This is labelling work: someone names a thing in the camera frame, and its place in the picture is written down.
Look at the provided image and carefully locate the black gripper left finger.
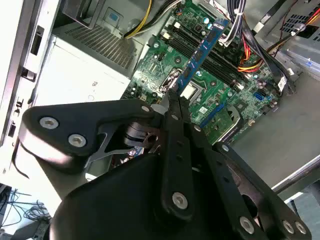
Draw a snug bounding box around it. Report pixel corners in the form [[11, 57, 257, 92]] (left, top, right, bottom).
[[19, 90, 197, 220]]

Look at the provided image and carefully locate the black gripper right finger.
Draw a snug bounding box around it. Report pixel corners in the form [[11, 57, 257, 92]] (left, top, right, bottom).
[[179, 97, 313, 240]]

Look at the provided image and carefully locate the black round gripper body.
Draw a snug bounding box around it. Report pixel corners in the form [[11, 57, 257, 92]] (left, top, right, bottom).
[[49, 152, 235, 240]]

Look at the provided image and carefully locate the blue RAM stick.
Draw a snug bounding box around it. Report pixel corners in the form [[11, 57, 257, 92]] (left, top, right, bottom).
[[173, 17, 230, 91]]

